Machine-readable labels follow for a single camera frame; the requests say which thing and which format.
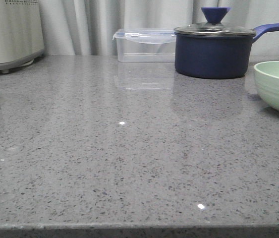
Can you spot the dark blue saucepan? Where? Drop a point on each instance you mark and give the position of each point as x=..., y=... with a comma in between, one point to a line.
x=216, y=55

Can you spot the white countertop appliance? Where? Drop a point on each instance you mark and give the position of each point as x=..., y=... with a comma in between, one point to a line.
x=21, y=36

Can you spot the grey curtain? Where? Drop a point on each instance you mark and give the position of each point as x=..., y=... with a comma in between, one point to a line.
x=86, y=27

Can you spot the clear plastic food container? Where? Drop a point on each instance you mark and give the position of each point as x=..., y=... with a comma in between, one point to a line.
x=145, y=45

